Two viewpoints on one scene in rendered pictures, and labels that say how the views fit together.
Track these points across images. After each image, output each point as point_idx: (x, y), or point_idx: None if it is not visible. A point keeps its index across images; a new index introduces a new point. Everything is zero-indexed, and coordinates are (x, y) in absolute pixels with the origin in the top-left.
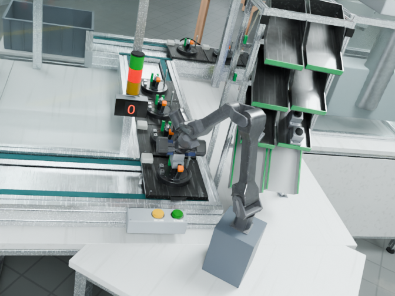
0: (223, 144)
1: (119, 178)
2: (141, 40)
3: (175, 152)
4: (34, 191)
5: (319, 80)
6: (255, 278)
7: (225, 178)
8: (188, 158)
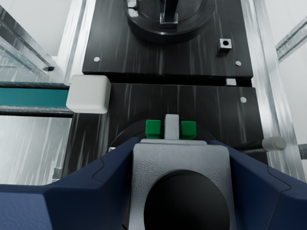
0: (298, 3)
1: (29, 146)
2: None
3: (145, 229)
4: None
5: None
6: None
7: (300, 106)
8: (244, 153)
